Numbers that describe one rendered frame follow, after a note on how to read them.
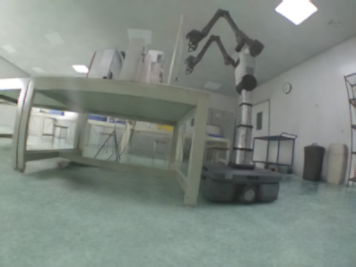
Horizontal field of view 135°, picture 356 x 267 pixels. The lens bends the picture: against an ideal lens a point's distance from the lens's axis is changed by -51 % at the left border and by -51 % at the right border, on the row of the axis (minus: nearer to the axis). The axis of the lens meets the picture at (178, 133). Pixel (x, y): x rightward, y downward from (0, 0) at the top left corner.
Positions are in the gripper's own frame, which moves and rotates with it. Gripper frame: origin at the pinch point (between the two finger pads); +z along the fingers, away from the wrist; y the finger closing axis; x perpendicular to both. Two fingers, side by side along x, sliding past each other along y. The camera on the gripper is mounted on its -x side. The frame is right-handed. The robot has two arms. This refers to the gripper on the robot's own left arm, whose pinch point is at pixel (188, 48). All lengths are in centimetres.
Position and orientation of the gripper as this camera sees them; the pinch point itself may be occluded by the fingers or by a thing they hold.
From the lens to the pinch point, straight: 135.2
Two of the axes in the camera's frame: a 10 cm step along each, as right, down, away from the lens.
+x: 8.0, 6.0, -0.5
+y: -0.1, -0.8, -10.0
